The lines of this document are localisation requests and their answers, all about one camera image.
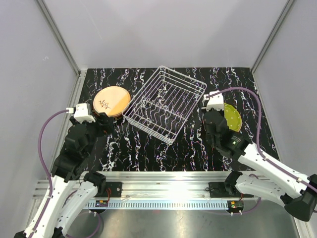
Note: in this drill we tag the black marble pattern mat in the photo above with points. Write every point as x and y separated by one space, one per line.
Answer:
130 149

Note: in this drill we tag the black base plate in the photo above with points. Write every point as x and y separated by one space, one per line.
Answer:
112 189
224 190

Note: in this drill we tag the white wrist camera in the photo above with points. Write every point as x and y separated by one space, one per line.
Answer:
212 102
81 112

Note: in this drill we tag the aluminium frame post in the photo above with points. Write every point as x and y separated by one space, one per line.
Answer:
58 36
278 24

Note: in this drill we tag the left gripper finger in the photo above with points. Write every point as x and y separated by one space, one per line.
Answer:
101 118
107 125

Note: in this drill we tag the white wire dish rack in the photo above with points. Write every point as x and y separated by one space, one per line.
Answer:
164 103

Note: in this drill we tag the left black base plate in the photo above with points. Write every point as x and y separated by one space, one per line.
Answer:
112 189

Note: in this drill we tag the green polka dot plate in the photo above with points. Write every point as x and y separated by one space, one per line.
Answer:
233 117

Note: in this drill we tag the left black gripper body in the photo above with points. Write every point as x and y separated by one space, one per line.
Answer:
94 130

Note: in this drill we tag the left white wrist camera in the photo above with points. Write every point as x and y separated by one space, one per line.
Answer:
81 112

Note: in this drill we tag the orange cream branch plate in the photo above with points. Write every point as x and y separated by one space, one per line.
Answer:
112 101

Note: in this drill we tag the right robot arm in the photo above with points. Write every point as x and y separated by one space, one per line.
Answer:
237 147

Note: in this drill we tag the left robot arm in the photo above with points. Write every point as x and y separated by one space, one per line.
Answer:
59 207

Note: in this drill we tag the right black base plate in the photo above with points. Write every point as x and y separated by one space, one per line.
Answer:
224 190

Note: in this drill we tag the aluminium mounting rail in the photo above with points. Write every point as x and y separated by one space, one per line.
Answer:
191 185

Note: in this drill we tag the white slotted cable duct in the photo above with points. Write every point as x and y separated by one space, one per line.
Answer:
158 205

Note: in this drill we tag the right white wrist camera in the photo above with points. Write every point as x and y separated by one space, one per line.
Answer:
212 102

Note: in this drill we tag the right aluminium frame post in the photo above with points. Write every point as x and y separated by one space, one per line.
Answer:
278 24

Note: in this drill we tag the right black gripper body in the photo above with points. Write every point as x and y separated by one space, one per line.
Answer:
209 140

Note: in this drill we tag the left aluminium frame post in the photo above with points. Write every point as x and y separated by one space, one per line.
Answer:
58 36

